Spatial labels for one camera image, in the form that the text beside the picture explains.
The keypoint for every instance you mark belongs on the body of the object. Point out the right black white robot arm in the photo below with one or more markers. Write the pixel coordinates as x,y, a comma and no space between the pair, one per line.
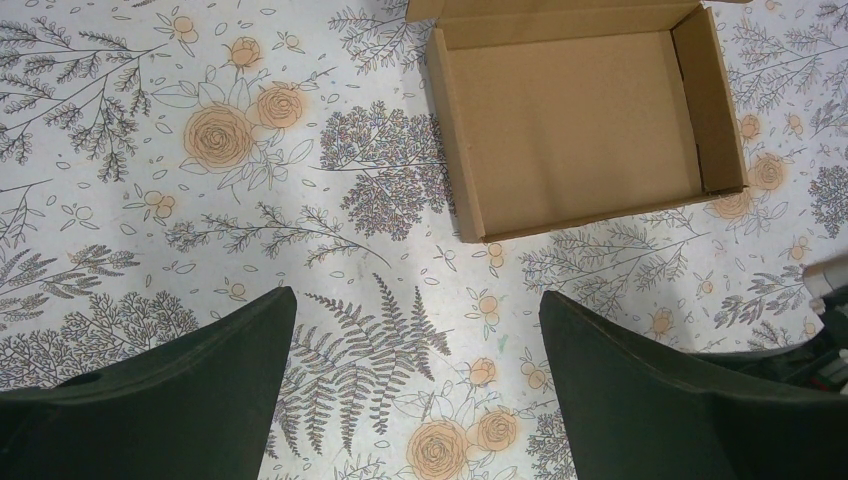
818,363

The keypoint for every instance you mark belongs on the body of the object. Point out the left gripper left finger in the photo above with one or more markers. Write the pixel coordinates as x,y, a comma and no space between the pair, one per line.
198,407

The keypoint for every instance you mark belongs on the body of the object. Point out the brown cardboard box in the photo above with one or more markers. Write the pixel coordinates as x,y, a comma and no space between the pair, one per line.
556,114

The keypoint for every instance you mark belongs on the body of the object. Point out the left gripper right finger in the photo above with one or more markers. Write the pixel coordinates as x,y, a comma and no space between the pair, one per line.
634,408

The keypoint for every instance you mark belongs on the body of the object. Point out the floral patterned table mat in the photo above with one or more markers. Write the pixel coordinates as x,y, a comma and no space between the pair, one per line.
163,163

